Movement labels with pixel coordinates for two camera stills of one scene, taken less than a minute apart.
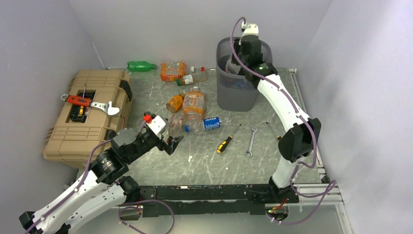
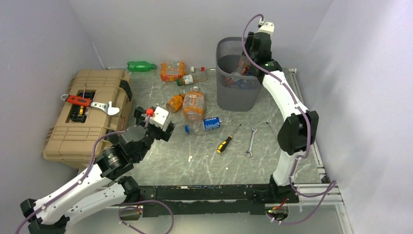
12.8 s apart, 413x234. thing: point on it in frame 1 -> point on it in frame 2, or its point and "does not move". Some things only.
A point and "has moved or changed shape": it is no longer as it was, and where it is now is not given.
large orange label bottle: (193, 105) does not move
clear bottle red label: (231, 68) -> (227, 81)
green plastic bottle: (137, 66) does not move
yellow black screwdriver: (224, 144) does not move
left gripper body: (160, 143) -> (156, 132)
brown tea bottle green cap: (191, 78) does not move
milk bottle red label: (176, 124) has moved or changed shape
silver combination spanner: (253, 129) does not move
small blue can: (212, 123) does not move
